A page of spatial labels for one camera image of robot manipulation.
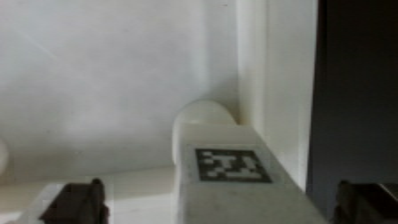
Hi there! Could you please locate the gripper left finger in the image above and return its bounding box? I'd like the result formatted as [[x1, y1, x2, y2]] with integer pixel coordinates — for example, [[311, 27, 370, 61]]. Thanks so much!
[[40, 178, 109, 224]]

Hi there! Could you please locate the white square tabletop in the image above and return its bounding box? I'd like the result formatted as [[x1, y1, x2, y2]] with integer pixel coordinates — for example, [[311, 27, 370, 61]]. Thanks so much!
[[0, 0, 319, 224]]

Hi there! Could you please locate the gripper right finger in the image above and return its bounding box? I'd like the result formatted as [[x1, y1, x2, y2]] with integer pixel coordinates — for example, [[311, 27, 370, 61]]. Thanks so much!
[[333, 181, 398, 224]]

